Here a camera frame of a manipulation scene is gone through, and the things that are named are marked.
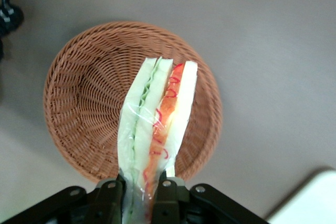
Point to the round brown wicker basket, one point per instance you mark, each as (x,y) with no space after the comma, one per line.
(86,103)

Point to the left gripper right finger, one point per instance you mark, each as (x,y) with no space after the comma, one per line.
(173,203)

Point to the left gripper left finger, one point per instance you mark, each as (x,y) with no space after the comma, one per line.
(107,203)

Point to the triangle sandwich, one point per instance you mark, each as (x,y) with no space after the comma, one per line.
(157,108)

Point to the beige plastic tray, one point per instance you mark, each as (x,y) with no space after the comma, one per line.
(309,197)

